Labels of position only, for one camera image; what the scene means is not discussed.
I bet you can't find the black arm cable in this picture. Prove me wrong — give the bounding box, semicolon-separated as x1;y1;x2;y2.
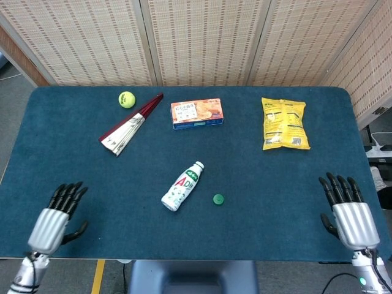
371;249;392;284
29;253;41;289

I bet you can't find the white drink bottle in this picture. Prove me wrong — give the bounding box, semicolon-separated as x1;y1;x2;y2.
160;160;205;213

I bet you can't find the orange blue biscuit box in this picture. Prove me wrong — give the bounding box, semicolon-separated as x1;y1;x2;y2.
170;97;224;131

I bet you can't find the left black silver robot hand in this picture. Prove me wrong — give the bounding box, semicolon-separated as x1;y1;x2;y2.
27;181;89;255

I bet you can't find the bamboo folding screen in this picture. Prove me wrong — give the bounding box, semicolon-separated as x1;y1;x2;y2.
0;0;392;129

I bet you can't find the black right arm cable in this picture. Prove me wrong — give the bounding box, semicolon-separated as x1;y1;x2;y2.
371;249;392;284

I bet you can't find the yellow-green tennis ball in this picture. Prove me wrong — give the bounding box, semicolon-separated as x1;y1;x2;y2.
118;91;137;109

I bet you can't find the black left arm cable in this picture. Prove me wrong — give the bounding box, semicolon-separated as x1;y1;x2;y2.
29;253;41;289

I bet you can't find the grey-blue robot torso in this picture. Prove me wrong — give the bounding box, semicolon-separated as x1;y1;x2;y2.
127;260;260;294

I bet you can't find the folded red paper fan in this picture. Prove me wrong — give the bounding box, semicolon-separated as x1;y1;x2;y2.
98;93;164;157

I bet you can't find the black floor cable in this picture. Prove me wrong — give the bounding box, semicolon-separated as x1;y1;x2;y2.
321;272;359;294

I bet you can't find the yellow snack bag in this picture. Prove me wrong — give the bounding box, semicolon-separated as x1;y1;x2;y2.
261;97;311;151

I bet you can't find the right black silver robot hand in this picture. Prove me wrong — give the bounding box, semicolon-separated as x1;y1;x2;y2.
318;172;381;251

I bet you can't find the blue felt table cover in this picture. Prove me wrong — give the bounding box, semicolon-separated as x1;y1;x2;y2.
0;86;380;263

